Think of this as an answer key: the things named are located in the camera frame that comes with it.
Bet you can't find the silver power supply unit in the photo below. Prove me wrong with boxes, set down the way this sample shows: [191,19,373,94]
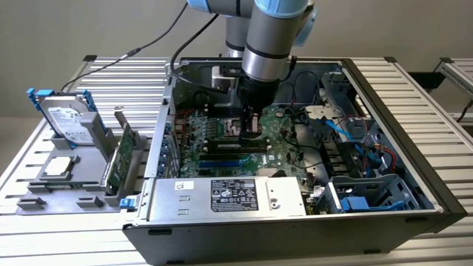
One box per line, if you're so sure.
[147,176,308,220]

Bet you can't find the blue data wire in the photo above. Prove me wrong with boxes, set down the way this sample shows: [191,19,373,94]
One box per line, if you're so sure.
[320,116,356,142]

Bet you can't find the black box between tables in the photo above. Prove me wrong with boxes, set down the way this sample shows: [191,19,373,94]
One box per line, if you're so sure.
[408,71,445,90]

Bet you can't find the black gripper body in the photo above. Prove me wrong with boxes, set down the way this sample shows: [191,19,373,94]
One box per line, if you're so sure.
[237,78,279,112]

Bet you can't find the grey metal disk bay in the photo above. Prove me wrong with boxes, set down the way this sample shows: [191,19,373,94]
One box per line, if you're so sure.
[305,71,372,141]

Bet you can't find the open black PC case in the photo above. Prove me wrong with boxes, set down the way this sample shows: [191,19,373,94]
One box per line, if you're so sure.
[121,57,469,265]

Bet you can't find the black RAM slot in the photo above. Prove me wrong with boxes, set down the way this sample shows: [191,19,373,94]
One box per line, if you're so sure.
[199,151,245,162]

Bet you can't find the metal slat side table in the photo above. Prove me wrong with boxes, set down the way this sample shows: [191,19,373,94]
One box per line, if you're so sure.
[433,57,473,123]

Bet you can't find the hard disk in blue carrier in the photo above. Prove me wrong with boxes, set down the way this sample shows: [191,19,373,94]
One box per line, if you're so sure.
[27,88,108,146]

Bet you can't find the silver CPU chip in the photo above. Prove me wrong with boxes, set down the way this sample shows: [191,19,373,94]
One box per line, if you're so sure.
[39,156,76,178]

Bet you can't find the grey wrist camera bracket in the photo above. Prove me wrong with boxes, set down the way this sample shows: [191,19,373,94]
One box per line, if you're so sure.
[209,64,245,108]

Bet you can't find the green graphics card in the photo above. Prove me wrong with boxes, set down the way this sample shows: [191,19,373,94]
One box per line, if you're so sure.
[100,106,139,196]

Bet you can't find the black wire bundle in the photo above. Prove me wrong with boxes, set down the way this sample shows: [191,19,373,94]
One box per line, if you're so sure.
[279,70,323,150]

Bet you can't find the thin black cable with connector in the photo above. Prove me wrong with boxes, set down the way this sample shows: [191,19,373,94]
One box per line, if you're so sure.
[59,3,191,93]

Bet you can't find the red wire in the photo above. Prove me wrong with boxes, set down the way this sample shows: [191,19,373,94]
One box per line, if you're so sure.
[382,147,397,168]

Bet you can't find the CPU socket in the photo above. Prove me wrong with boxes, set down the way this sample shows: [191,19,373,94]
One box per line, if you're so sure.
[220,117,260,140]

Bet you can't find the grey drive cage blue latch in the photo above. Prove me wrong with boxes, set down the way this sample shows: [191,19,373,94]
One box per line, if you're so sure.
[316,173,426,214]

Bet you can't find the green motherboard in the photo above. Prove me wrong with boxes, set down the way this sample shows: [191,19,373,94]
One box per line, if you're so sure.
[177,104,316,181]

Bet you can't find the thick black looped cable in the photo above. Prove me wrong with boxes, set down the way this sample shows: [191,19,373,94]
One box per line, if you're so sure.
[171,14,227,93]

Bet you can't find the blue expansion slot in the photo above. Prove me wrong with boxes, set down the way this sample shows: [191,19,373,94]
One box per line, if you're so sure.
[199,160,241,169]

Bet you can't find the grey parts rack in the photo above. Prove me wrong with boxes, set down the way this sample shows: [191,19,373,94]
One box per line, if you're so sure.
[15,111,157,216]

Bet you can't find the green RAM stick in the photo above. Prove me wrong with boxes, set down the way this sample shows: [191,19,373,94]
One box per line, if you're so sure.
[208,139,268,152]

